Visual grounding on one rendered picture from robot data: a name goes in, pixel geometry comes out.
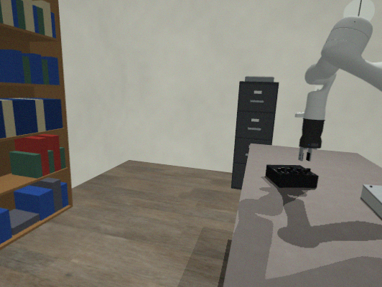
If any black lighting desk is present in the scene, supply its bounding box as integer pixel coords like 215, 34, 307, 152
266, 165, 318, 188

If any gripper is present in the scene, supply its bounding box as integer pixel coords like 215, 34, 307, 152
295, 106, 326, 161

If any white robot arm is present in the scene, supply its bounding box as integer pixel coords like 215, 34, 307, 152
304, 16, 382, 107

